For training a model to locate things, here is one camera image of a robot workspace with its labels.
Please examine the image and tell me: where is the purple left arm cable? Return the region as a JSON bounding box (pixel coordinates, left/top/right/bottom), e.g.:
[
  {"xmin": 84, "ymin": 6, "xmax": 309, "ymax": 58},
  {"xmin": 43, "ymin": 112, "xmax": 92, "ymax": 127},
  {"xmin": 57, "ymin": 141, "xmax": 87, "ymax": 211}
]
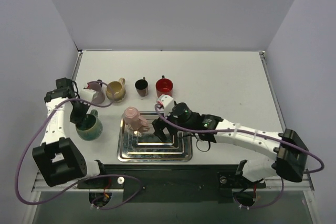
[{"xmin": 14, "ymin": 80, "xmax": 148, "ymax": 210}]

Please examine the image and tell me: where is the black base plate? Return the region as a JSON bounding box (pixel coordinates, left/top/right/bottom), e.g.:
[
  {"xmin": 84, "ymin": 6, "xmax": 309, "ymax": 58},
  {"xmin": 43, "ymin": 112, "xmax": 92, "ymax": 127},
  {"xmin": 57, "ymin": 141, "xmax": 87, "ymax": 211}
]
[{"xmin": 78, "ymin": 164, "xmax": 266, "ymax": 203}]

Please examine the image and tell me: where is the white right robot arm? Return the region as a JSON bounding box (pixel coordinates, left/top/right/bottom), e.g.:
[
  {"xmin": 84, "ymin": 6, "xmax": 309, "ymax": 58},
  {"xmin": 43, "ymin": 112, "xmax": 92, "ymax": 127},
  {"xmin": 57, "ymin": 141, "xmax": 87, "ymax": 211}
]
[{"xmin": 152, "ymin": 101, "xmax": 309, "ymax": 187}]

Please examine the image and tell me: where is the shiny steel tray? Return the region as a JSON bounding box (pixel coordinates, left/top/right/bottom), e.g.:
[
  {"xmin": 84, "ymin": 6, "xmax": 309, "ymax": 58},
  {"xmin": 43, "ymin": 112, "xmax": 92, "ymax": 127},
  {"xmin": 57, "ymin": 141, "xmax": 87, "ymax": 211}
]
[{"xmin": 117, "ymin": 111, "xmax": 193, "ymax": 162}]

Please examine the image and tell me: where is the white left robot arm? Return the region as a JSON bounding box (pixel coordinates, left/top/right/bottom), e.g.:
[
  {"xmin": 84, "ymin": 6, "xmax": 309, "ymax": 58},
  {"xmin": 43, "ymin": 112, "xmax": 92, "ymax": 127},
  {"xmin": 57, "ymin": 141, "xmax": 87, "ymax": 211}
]
[{"xmin": 32, "ymin": 78, "xmax": 108, "ymax": 188}]

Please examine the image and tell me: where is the brown glazed mug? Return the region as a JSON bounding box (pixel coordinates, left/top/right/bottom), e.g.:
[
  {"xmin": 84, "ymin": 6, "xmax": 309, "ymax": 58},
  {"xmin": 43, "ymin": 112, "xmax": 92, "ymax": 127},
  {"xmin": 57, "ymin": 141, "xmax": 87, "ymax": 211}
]
[{"xmin": 134, "ymin": 77, "xmax": 148, "ymax": 97}]

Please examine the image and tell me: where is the red mug black handle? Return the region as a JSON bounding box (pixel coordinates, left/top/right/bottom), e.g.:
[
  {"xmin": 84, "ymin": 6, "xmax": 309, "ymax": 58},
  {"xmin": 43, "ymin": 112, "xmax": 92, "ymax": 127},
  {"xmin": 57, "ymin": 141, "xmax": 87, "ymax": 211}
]
[{"xmin": 155, "ymin": 76, "xmax": 173, "ymax": 97}]

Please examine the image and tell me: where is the lilac mug black handle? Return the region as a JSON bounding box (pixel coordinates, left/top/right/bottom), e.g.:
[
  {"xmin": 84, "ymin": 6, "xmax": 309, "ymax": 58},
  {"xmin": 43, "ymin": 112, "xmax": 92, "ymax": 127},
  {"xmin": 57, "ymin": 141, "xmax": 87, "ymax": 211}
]
[{"xmin": 87, "ymin": 79, "xmax": 105, "ymax": 104}]

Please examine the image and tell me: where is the pink faceted mug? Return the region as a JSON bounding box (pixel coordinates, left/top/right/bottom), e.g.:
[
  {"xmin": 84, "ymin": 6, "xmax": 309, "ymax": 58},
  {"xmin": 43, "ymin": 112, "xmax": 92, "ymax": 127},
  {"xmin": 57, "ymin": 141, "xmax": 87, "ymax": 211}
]
[{"xmin": 123, "ymin": 106, "xmax": 150, "ymax": 133}]

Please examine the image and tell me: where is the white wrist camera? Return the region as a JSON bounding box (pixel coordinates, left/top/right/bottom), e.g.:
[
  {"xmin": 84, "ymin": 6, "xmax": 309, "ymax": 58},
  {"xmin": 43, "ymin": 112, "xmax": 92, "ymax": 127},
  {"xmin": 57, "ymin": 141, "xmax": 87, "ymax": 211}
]
[
  {"xmin": 79, "ymin": 83, "xmax": 97, "ymax": 102},
  {"xmin": 157, "ymin": 94, "xmax": 175, "ymax": 115}
]

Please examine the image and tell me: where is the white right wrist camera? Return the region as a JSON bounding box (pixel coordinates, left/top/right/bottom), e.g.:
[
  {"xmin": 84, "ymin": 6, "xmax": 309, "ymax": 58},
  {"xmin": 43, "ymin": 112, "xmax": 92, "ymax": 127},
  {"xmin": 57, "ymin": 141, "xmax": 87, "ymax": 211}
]
[{"xmin": 157, "ymin": 94, "xmax": 175, "ymax": 115}]

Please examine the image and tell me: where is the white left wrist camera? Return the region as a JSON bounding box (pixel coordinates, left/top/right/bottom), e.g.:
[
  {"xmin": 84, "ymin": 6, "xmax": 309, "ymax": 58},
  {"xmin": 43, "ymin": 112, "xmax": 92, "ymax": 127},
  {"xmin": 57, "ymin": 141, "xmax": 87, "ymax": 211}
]
[{"xmin": 79, "ymin": 83, "xmax": 97, "ymax": 102}]

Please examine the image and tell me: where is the aluminium frame rail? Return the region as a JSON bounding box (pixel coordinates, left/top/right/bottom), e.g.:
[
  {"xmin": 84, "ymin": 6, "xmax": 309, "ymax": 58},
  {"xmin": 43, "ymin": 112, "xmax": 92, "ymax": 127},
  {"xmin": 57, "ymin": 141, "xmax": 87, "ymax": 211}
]
[{"xmin": 31, "ymin": 50, "xmax": 315, "ymax": 193}]

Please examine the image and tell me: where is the beige round mug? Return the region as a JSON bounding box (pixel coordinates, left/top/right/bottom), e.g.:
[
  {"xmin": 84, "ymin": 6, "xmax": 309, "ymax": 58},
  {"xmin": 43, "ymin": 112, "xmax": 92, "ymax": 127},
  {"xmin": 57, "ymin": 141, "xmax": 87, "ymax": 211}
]
[{"xmin": 106, "ymin": 78, "xmax": 126, "ymax": 103}]

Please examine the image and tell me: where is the teal glazed mug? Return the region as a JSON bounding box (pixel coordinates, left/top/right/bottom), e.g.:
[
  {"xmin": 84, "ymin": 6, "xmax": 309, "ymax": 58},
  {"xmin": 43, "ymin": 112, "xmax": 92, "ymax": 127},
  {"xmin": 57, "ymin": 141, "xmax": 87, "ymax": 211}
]
[{"xmin": 76, "ymin": 110, "xmax": 103, "ymax": 141}]

